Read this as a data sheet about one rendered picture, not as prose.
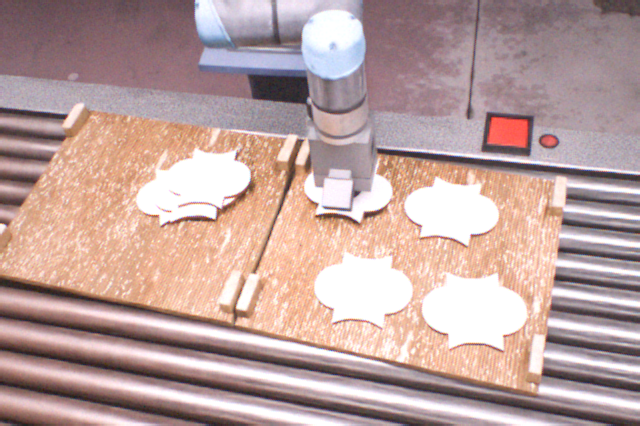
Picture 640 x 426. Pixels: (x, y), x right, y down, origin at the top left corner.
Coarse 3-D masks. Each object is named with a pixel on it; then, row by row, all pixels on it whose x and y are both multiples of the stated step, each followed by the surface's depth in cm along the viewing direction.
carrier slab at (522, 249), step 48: (288, 192) 116; (480, 192) 113; (528, 192) 112; (288, 240) 111; (336, 240) 110; (384, 240) 109; (432, 240) 108; (480, 240) 107; (528, 240) 107; (288, 288) 106; (432, 288) 103; (528, 288) 102; (288, 336) 101; (336, 336) 100; (384, 336) 100; (432, 336) 99; (528, 336) 98; (480, 384) 95; (528, 384) 94
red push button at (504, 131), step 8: (496, 120) 122; (504, 120) 122; (512, 120) 122; (520, 120) 121; (496, 128) 121; (504, 128) 121; (512, 128) 121; (520, 128) 120; (488, 136) 120; (496, 136) 120; (504, 136) 120; (512, 136) 120; (520, 136) 119; (504, 144) 119; (512, 144) 119; (520, 144) 118
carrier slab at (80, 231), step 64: (128, 128) 129; (192, 128) 127; (64, 192) 121; (128, 192) 120; (256, 192) 117; (0, 256) 114; (64, 256) 113; (128, 256) 112; (192, 256) 111; (256, 256) 110
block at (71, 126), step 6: (78, 108) 129; (84, 108) 129; (72, 114) 128; (78, 114) 128; (84, 114) 130; (66, 120) 127; (72, 120) 127; (78, 120) 128; (84, 120) 130; (66, 126) 126; (72, 126) 127; (78, 126) 129; (66, 132) 128; (72, 132) 127
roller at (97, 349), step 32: (0, 320) 109; (32, 352) 108; (64, 352) 106; (96, 352) 105; (128, 352) 104; (160, 352) 103; (192, 352) 103; (224, 384) 101; (256, 384) 100; (288, 384) 99; (320, 384) 98; (352, 384) 98; (384, 384) 98; (384, 416) 97; (416, 416) 95; (448, 416) 94; (480, 416) 93; (512, 416) 93; (544, 416) 93
